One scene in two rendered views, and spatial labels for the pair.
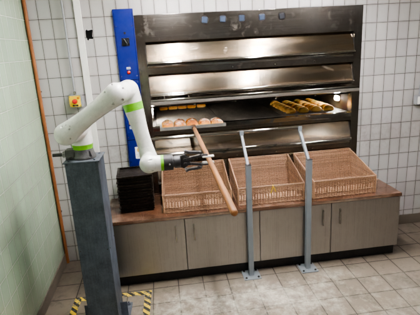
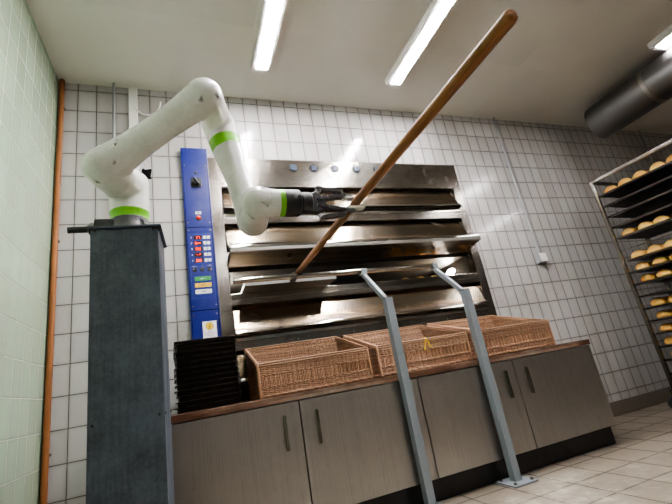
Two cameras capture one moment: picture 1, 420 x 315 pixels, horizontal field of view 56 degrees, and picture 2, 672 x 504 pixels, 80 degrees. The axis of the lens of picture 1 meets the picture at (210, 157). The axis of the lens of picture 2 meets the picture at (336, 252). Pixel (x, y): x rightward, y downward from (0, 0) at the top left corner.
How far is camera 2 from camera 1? 163 cm
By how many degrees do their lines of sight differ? 36
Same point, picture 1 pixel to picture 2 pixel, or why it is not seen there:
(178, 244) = (291, 456)
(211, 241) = (350, 444)
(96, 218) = (142, 339)
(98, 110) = (174, 110)
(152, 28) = not seen: hidden behind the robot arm
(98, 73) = (153, 220)
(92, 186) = (141, 272)
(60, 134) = (95, 153)
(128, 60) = (198, 203)
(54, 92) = (81, 243)
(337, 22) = (433, 179)
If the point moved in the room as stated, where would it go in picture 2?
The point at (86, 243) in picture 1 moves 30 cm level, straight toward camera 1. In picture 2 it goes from (110, 402) to (121, 396)
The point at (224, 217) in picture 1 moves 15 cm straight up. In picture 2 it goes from (365, 393) to (359, 361)
